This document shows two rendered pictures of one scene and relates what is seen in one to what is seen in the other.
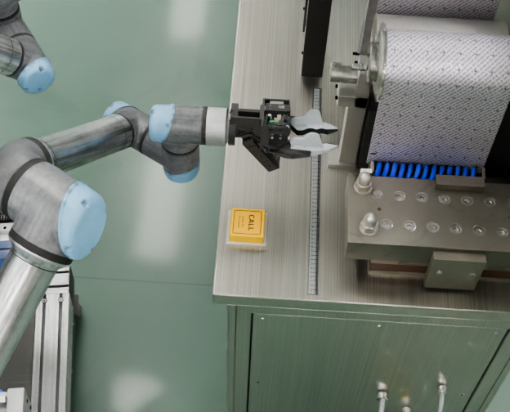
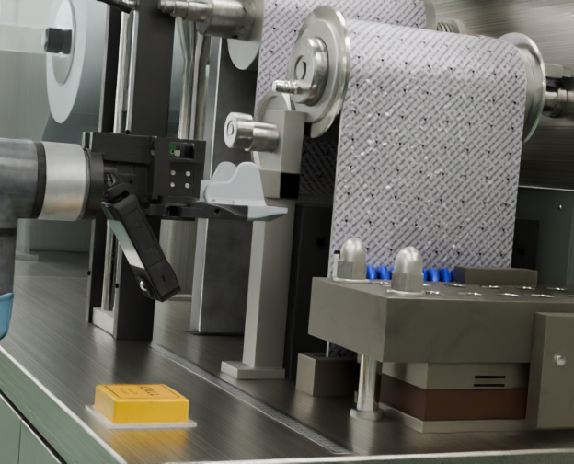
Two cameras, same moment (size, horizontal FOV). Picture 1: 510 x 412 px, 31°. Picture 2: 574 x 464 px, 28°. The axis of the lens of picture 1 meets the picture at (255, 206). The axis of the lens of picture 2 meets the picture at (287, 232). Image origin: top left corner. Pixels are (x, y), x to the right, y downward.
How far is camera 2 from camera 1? 1.44 m
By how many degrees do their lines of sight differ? 57
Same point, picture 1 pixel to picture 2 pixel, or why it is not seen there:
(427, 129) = (419, 179)
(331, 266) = (346, 433)
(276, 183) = not seen: hidden behind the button
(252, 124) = (134, 153)
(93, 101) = not seen: outside the picture
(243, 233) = (143, 398)
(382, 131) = (350, 186)
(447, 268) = (570, 346)
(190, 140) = (13, 179)
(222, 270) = (126, 446)
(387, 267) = (455, 407)
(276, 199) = not seen: hidden behind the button
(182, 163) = not seen: outside the picture
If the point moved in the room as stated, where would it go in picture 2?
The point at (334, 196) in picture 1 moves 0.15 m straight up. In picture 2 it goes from (277, 393) to (288, 253)
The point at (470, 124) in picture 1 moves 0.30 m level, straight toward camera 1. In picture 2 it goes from (479, 164) to (569, 166)
